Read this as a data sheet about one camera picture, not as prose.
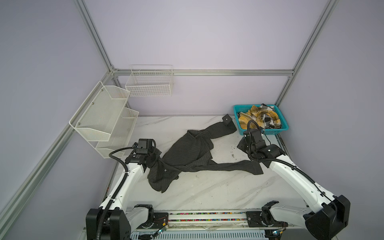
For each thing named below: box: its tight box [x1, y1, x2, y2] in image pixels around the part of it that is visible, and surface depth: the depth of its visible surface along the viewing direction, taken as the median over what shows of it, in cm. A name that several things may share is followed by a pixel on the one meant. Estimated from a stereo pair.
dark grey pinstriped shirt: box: [147, 114, 264, 193], surface depth 95 cm
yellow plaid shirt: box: [238, 103, 281, 130], surface depth 111 cm
